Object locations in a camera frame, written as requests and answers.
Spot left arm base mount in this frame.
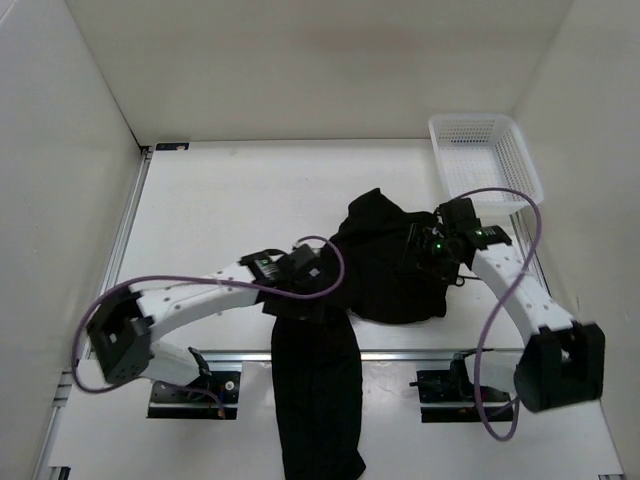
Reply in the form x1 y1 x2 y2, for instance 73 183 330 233
147 363 242 421

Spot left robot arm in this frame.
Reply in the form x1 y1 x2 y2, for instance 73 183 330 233
86 245 327 400

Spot right aluminium rail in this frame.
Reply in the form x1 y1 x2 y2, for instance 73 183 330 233
508 209 569 349

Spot blue label sticker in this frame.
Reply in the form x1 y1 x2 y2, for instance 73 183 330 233
155 142 190 151

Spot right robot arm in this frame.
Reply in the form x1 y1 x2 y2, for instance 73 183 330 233
403 199 605 413

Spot black trousers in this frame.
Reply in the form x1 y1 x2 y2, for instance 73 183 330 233
271 189 448 479

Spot aluminium rail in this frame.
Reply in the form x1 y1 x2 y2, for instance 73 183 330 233
199 348 516 365
508 209 569 349
31 145 154 479

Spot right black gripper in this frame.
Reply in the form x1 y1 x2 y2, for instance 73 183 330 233
394 222 462 285

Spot white plastic mesh basket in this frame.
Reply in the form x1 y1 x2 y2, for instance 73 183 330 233
428 113 544 217

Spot front aluminium rail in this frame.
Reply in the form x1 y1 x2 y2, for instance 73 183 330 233
199 348 516 365

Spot left aluminium rail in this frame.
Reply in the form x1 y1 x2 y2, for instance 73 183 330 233
31 145 154 479

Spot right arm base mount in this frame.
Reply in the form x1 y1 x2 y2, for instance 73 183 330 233
409 370 514 423

